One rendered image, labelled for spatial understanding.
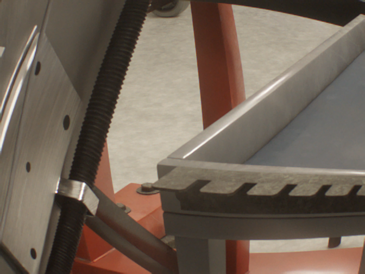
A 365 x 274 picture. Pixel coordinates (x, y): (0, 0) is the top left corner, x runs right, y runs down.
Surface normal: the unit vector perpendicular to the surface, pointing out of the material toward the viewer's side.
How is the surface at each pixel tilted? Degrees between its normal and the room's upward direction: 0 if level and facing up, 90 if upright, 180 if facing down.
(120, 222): 90
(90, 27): 90
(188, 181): 0
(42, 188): 90
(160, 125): 0
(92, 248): 90
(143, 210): 0
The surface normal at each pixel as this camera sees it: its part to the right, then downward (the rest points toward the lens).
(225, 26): 0.88, 0.08
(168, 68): -0.08, -0.94
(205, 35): -0.46, 0.33
